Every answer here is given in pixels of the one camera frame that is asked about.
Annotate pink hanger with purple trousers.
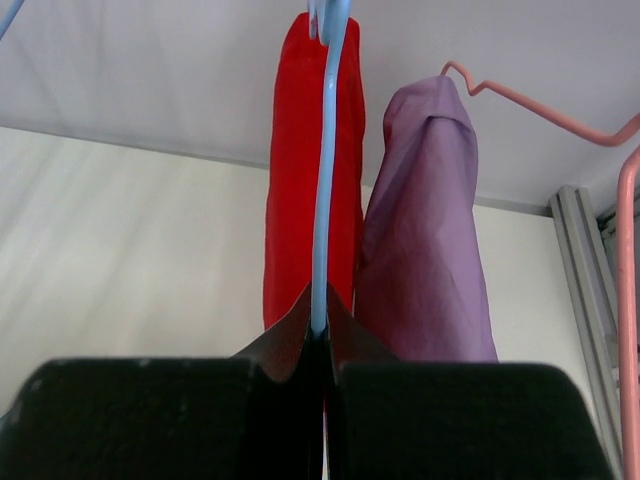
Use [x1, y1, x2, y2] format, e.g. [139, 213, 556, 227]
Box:
[442, 59, 640, 480]

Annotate blue hanger with red trousers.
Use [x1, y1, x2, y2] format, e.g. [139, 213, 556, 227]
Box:
[308, 0, 351, 338]

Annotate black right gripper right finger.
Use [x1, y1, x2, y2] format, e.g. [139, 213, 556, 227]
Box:
[323, 292, 613, 479]

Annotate purple trousers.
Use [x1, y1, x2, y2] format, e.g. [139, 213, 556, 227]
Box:
[355, 76, 498, 362]

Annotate red trousers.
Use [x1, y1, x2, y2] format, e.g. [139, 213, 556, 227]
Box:
[262, 13, 366, 328]

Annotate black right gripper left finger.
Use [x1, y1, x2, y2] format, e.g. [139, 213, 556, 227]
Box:
[1, 292, 320, 479]

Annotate aluminium frame right posts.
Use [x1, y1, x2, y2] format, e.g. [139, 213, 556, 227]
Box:
[549, 186, 624, 479]

